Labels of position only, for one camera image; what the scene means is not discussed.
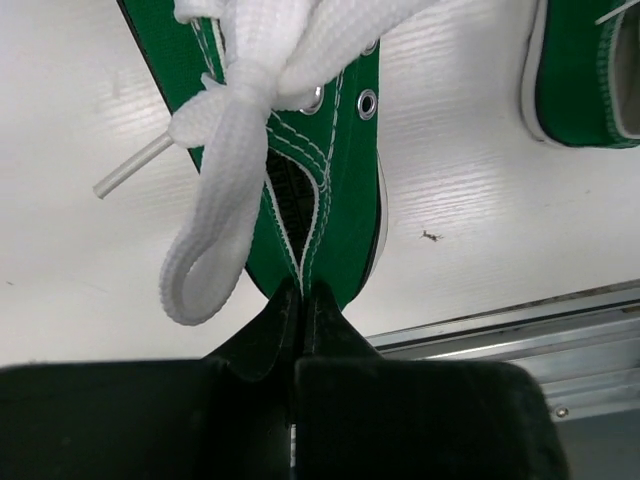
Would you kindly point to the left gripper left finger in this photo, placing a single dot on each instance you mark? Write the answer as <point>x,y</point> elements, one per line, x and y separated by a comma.
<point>223,416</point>

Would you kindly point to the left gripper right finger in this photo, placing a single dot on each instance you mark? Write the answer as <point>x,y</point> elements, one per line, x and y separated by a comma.
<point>362,416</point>

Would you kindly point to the green canvas sneaker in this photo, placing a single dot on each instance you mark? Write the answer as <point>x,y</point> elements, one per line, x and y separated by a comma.
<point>580,78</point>
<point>322,215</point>

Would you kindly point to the aluminium mounting rail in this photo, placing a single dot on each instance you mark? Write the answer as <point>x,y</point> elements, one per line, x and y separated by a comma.
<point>582,348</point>

